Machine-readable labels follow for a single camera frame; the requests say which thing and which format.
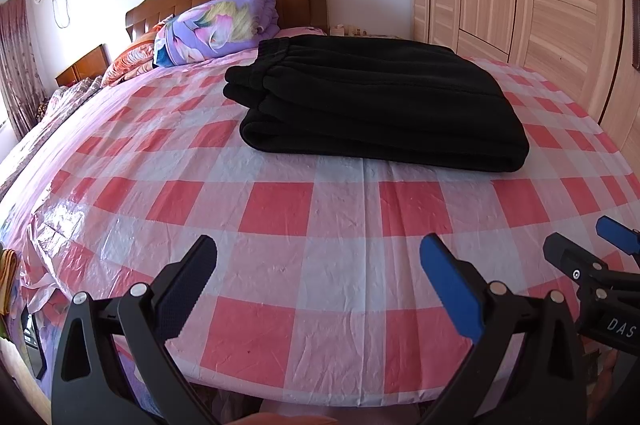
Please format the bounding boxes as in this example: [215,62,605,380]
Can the small wooden headboard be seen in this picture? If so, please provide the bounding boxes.
[55,44,111,87]

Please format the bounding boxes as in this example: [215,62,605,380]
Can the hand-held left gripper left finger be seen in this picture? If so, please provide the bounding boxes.
[51,234,219,425]

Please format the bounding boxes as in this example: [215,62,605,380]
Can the pink pillow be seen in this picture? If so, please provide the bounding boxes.
[277,25,328,39]

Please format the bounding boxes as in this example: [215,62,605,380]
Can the air conditioner cable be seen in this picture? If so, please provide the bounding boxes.
[52,0,71,29]

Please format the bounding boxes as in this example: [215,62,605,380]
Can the purple floral quilt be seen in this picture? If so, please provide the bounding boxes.
[152,0,281,68]

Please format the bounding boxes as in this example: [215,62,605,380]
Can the pink checkered plastic sheet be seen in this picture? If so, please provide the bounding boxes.
[0,28,640,406]

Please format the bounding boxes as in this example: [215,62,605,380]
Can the purple floral bedsheet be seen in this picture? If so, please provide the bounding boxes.
[10,275,66,406]

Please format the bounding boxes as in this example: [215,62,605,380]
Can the grey floral blanket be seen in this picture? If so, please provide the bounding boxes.
[0,76,103,196]

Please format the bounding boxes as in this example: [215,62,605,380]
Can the dark red patterned curtain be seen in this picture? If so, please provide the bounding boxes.
[0,0,47,141]

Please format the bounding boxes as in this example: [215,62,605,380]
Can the light wooden wardrobe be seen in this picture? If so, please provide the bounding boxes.
[405,0,640,141]

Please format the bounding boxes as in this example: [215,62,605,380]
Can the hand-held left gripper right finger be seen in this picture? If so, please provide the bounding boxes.
[419,233,589,425]

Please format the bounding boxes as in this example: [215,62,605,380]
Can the orange floral pillow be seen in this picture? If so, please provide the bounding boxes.
[100,20,173,88]

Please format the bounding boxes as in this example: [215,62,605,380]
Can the cluttered bedside table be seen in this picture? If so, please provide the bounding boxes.
[330,24,401,39]

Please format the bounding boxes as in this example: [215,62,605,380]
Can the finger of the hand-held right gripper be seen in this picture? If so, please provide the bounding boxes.
[543,232,640,292]
[596,215,640,257]

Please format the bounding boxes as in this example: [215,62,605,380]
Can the black pants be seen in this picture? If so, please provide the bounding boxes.
[223,34,531,174]

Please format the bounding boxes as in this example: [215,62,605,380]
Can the person's right hand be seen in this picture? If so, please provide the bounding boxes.
[586,347,640,425]

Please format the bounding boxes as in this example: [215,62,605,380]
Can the yellow cloth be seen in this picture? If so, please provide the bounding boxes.
[0,249,17,318]

